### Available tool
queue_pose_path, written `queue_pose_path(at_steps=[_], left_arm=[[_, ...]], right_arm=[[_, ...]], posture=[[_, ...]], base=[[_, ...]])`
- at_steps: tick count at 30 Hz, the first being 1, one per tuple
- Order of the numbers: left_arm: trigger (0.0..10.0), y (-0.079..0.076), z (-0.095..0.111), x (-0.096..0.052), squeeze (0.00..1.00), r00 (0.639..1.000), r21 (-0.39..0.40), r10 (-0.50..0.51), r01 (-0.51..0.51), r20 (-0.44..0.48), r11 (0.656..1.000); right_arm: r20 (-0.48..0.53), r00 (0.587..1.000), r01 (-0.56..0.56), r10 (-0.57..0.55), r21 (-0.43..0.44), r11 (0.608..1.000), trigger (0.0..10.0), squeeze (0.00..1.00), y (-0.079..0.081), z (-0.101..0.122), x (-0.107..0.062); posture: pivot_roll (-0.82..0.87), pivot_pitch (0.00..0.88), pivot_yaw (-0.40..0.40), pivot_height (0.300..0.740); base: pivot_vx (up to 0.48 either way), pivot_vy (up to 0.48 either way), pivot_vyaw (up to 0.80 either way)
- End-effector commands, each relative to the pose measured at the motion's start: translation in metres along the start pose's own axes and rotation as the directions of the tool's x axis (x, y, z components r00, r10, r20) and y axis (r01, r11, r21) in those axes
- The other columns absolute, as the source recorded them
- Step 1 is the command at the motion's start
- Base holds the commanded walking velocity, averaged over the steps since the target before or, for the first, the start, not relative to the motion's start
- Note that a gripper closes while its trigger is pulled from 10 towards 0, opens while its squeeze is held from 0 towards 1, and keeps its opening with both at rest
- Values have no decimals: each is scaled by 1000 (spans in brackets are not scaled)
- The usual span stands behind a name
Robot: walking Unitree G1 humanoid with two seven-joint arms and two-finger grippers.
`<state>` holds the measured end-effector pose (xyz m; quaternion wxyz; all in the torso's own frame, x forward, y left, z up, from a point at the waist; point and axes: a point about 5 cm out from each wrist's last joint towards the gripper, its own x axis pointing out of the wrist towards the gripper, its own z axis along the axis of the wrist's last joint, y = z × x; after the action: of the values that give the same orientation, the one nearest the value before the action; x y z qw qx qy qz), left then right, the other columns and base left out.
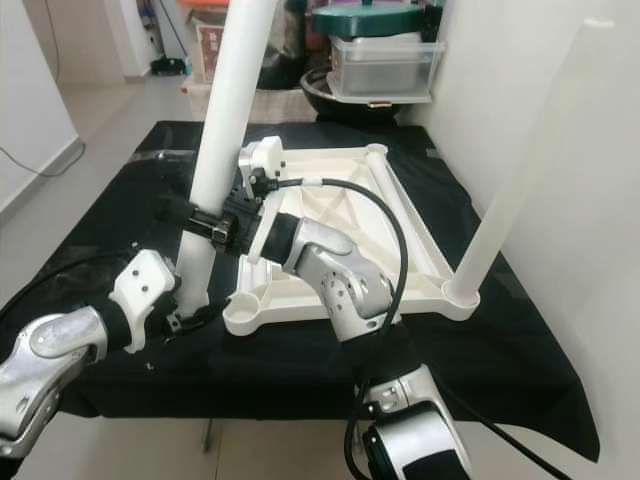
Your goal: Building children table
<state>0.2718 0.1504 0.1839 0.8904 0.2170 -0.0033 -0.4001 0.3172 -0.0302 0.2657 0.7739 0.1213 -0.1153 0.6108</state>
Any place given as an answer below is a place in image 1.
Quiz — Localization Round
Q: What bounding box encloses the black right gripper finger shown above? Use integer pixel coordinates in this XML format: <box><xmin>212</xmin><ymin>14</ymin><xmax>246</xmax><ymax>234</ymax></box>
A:
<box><xmin>156</xmin><ymin>196</ymin><xmax>229</xmax><ymax>243</ymax></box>

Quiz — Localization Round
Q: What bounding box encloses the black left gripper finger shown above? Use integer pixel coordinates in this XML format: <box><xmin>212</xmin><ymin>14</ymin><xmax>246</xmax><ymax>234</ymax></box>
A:
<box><xmin>174</xmin><ymin>303</ymin><xmax>227</xmax><ymax>333</ymax></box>

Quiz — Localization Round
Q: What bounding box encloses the white plastic children table top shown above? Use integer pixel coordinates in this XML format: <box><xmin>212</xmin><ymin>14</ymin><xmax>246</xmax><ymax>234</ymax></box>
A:
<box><xmin>222</xmin><ymin>143</ymin><xmax>483</xmax><ymax>338</ymax></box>

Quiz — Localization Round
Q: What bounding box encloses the clear tape strip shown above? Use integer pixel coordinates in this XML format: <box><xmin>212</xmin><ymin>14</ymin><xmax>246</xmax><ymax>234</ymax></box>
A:
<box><xmin>130</xmin><ymin>150</ymin><xmax>191</xmax><ymax>163</ymax></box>

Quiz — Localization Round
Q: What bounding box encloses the black tablecloth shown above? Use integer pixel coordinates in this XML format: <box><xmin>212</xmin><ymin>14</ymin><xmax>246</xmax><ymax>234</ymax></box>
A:
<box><xmin>0</xmin><ymin>120</ymin><xmax>601</xmax><ymax>461</ymax></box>

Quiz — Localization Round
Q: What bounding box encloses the green mop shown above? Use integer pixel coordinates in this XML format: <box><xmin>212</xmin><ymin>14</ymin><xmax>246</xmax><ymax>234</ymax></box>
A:
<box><xmin>150</xmin><ymin>55</ymin><xmax>191</xmax><ymax>76</ymax></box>

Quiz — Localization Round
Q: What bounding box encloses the black bag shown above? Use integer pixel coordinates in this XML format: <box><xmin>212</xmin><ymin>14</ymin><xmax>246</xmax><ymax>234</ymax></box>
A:
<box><xmin>260</xmin><ymin>0</ymin><xmax>311</xmax><ymax>89</ymax></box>

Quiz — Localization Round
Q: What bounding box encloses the clear plastic container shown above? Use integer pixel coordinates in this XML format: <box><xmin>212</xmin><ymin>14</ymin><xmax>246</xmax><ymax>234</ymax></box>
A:
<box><xmin>328</xmin><ymin>38</ymin><xmax>446</xmax><ymax>103</ymax></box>

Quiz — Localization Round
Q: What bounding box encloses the orange lidded storage box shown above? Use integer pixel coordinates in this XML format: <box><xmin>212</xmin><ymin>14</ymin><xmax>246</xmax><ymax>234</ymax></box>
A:
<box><xmin>175</xmin><ymin>0</ymin><xmax>229</xmax><ymax>86</ymax></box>

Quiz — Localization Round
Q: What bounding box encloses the green round pot lid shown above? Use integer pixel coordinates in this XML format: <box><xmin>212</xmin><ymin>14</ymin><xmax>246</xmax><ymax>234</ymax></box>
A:
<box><xmin>310</xmin><ymin>2</ymin><xmax>426</xmax><ymax>41</ymax></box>

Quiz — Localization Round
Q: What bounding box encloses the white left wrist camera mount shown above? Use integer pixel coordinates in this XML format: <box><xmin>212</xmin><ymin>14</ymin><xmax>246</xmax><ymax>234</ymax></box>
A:
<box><xmin>110</xmin><ymin>250</ymin><xmax>178</xmax><ymax>353</ymax></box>

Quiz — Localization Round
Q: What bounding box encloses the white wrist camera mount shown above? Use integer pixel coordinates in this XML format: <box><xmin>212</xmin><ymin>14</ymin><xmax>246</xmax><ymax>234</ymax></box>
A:
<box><xmin>238</xmin><ymin>136</ymin><xmax>286</xmax><ymax>201</ymax></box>
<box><xmin>110</xmin><ymin>250</ymin><xmax>178</xmax><ymax>353</ymax></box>

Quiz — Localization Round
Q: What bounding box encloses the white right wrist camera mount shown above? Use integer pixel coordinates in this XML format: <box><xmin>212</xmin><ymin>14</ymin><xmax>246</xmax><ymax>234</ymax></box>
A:
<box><xmin>238</xmin><ymin>136</ymin><xmax>286</xmax><ymax>201</ymax></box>

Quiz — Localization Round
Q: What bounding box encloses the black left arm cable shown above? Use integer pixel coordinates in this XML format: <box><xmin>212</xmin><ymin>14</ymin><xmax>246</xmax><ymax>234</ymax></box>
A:
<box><xmin>0</xmin><ymin>250</ymin><xmax>141</xmax><ymax>316</ymax></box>

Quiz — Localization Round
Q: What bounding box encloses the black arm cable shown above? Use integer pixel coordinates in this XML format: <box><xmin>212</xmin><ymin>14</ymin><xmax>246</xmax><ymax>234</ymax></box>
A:
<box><xmin>265</xmin><ymin>175</ymin><xmax>576</xmax><ymax>480</ymax></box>
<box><xmin>0</xmin><ymin>250</ymin><xmax>141</xmax><ymax>316</ymax></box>

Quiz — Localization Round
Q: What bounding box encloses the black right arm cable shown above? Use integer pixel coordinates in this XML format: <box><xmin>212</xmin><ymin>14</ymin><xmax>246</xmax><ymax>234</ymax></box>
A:
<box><xmin>265</xmin><ymin>175</ymin><xmax>576</xmax><ymax>480</ymax></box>

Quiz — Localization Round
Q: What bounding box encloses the black floor cable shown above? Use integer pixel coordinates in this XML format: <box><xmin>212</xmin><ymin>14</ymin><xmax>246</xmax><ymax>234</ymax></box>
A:
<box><xmin>0</xmin><ymin>145</ymin><xmax>86</xmax><ymax>181</ymax></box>

